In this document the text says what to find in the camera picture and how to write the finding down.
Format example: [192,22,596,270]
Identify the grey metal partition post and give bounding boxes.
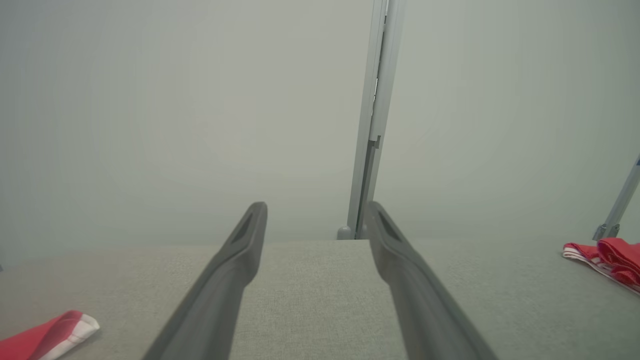
[346,0,407,241]

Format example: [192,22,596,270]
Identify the grey metal post with bracket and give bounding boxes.
[592,154,640,242]

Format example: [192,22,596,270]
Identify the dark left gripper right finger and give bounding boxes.
[364,200,499,360]

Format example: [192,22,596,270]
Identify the red shorts with number print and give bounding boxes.
[0,309,101,360]

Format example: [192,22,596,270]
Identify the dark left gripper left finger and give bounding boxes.
[142,201,269,360]

